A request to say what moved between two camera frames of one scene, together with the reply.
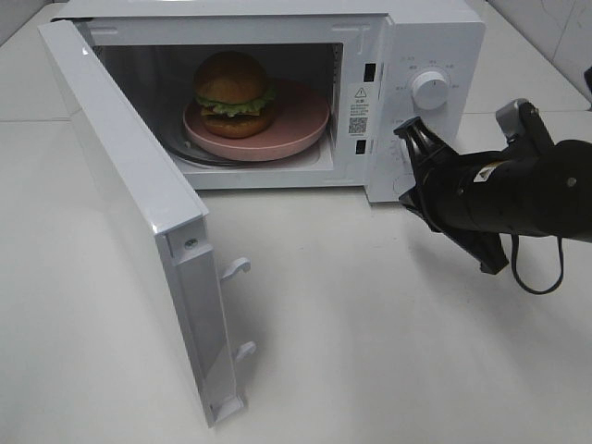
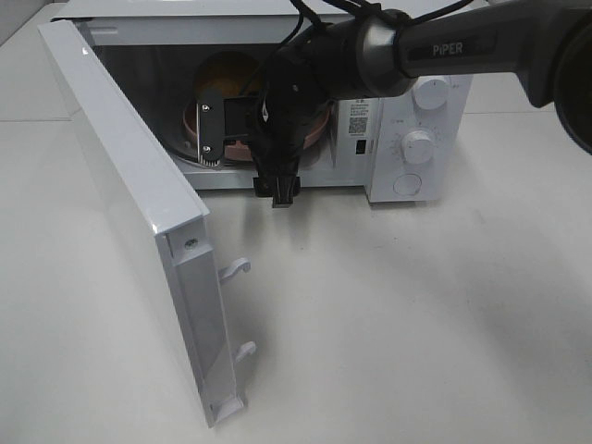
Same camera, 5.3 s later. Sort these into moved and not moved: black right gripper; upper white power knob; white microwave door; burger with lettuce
Moved: black right gripper
Not moved: white microwave door; burger with lettuce; upper white power knob
